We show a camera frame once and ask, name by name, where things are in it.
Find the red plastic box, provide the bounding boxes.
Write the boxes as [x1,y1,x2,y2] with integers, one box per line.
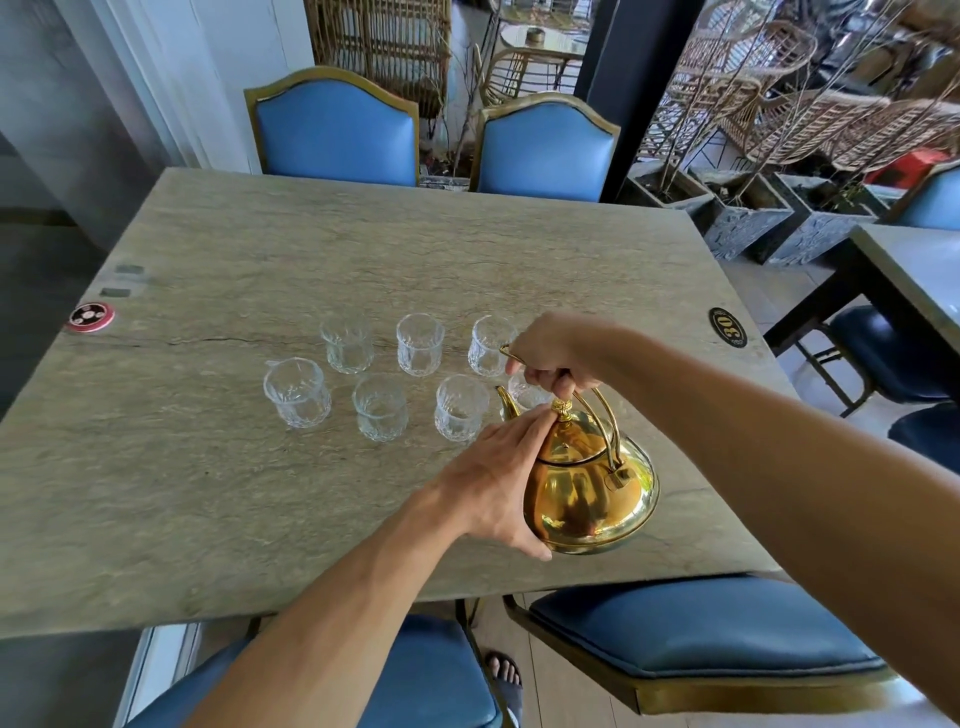
[862,147,954,190]

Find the black oval table badge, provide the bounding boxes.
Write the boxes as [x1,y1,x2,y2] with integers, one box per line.
[708,306,749,350]

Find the group of clear glass cups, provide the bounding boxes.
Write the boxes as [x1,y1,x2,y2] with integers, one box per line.
[262,312,555,445]

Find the blue chair with gold frame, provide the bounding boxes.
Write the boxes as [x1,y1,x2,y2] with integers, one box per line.
[123,613,505,728]
[243,65,421,188]
[469,91,622,204]
[881,159,960,232]
[502,573,897,716]

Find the person's sandalled foot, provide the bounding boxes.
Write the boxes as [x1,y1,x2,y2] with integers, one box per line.
[483,649,526,725]

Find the red round sticker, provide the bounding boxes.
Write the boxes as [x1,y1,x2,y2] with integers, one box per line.
[64,301,117,334]

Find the round glass table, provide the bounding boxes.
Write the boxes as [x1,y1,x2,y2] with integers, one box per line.
[498,22,592,95]

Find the dark blue cushioned chair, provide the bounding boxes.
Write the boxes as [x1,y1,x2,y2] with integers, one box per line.
[887,401,960,475]
[796,305,954,419]

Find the grey stone planter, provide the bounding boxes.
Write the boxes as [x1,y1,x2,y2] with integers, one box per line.
[619,161,717,234]
[690,168,795,262]
[765,172,879,267]

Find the tall rattan rack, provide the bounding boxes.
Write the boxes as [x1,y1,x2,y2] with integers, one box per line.
[303,0,454,121]

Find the person's right hand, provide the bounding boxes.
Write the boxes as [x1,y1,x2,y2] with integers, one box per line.
[505,310,628,402]

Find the person's left hand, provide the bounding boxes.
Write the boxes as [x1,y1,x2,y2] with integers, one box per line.
[429,407,561,564]

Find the person's right forearm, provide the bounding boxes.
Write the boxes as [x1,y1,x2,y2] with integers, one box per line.
[600,322,960,725]

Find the gold metal teapot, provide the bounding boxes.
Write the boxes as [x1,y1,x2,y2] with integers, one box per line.
[495,343,662,557]

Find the person's left forearm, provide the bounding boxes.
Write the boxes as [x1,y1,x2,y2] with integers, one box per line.
[183,480,470,728]

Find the grey stone side table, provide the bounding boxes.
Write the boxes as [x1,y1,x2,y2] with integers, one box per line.
[763,222,960,402]

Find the stack of rattan chairs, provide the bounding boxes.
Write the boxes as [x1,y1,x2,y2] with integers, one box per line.
[641,0,960,177]

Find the single rattan armchair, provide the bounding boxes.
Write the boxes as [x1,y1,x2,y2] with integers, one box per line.
[474,43,586,108]

